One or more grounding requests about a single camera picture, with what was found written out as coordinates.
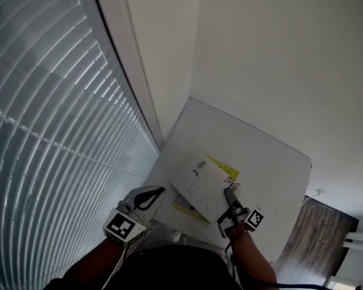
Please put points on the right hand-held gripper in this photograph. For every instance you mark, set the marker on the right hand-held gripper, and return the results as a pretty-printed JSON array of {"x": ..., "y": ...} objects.
[{"x": 242, "y": 219}]

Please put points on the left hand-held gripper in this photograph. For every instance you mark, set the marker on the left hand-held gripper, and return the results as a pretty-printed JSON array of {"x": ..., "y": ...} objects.
[{"x": 124, "y": 225}]

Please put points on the person's left forearm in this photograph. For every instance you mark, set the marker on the person's left forearm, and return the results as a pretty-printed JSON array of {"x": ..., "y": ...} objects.
[{"x": 96, "y": 261}]

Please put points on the person's right forearm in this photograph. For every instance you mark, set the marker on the person's right forearm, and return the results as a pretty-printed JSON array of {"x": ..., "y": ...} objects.
[{"x": 252, "y": 258}]

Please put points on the person's black top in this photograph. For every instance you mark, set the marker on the person's black top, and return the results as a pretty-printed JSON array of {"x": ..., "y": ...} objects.
[{"x": 169, "y": 270}]

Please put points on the white window blinds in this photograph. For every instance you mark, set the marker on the white window blinds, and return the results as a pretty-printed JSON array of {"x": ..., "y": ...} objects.
[{"x": 48, "y": 107}]

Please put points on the white wall pipes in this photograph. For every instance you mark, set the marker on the white wall pipes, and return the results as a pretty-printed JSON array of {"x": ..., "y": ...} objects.
[{"x": 360, "y": 240}]

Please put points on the white window frame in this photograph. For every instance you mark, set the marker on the white window frame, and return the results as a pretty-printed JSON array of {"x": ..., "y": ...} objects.
[{"x": 130, "y": 59}]

